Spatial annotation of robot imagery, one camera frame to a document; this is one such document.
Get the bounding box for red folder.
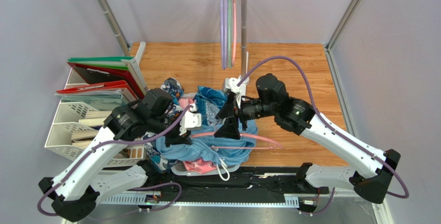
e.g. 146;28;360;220
67;62;146;98

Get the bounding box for purple cable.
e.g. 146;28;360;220
36;104;192;217
237;55;410;200

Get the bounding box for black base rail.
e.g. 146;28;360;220
103;167;334;213

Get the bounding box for dark blue patterned shorts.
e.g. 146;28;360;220
194;86;231;126

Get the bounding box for metal clothes rack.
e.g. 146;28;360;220
97;0;251;85

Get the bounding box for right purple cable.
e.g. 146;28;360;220
237;55;410;200

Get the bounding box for light blue shorts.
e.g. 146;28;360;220
154;135;257;166

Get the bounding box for white laundry basket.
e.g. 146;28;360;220
171;93;241;176

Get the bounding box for purple hanger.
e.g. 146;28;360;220
223;0;228;69
220;0;227;70

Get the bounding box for pink garment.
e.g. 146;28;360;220
183;158;218;175

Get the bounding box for books in organizer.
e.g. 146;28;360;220
70;110;145;159

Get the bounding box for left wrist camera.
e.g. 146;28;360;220
180;103;202;136

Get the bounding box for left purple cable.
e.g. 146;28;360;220
36;104;192;217

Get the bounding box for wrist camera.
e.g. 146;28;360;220
222;78;249;95
180;103;202;136

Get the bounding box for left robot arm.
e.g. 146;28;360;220
37;88;202;222

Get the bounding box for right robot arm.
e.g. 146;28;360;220
215;73;401;204

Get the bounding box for pink hanger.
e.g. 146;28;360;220
231;0;237;67
211;133;284;150

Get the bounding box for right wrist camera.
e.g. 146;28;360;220
222;78;249;95

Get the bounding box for green folder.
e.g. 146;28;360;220
67;56;139;70

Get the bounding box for colorful patterned shorts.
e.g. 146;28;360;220
144;78;184;172

